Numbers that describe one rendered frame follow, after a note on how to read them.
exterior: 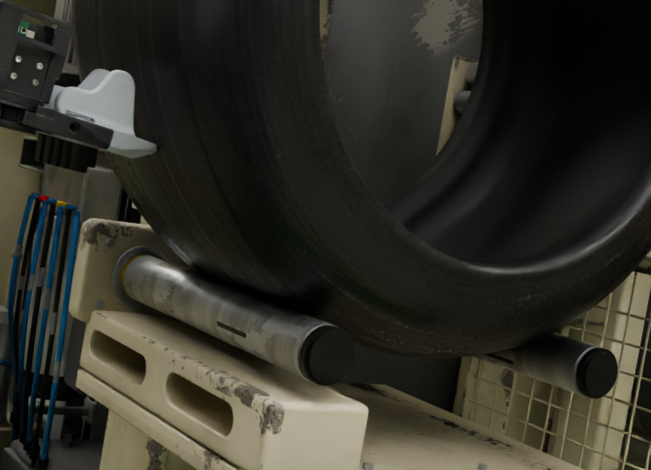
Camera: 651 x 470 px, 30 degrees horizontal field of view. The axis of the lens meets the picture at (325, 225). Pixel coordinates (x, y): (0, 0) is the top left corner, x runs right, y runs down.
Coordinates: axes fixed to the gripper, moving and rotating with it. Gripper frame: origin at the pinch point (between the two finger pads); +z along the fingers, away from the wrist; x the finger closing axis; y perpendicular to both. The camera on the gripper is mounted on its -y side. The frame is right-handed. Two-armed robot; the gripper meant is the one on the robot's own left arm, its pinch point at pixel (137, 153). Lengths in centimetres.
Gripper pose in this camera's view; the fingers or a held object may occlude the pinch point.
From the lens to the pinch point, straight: 93.5
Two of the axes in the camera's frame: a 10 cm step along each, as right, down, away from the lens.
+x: -5.3, -1.3, 8.4
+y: 2.7, -9.6, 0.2
